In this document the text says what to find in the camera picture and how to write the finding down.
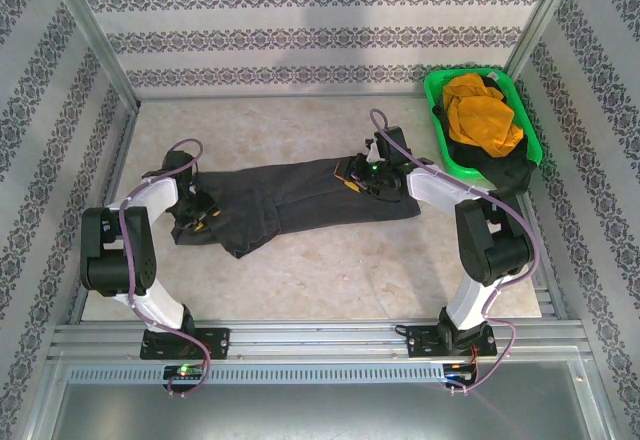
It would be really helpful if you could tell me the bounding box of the green plastic basket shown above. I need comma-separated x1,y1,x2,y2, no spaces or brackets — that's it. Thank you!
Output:
422,67,544,181

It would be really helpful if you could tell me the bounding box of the grey metal bottom panel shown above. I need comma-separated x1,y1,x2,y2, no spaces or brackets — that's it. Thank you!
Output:
24,357,619,440

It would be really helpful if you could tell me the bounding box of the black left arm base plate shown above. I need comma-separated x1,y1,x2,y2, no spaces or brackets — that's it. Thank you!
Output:
139,327,231,360

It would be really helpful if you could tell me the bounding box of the orange t-shirt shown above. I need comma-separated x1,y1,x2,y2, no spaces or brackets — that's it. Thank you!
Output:
441,72,525,159

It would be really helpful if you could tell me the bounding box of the aluminium frame post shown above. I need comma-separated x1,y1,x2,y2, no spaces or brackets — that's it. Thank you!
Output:
501,0,585,77
43,0,142,112

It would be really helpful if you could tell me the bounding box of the slotted grey cable duct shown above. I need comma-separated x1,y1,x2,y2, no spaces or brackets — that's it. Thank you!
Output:
64,362,449,386

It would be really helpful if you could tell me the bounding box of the aluminium side rail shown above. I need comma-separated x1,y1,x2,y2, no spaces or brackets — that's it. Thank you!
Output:
509,192,569,319
68,109,140,324

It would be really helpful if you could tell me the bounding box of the dark grey t-shirt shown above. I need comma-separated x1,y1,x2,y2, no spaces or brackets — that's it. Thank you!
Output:
169,155,422,260

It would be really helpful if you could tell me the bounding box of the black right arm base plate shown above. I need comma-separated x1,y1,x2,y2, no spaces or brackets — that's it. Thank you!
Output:
405,323,499,359

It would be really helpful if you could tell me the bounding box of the black t-shirt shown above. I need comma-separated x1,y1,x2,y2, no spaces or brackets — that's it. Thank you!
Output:
432,84,539,197

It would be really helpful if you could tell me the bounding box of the aluminium mounting rail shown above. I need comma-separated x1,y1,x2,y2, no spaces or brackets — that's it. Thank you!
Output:
47,317,586,362

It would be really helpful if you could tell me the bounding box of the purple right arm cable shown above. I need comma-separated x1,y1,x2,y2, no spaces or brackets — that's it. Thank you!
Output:
368,107,542,395

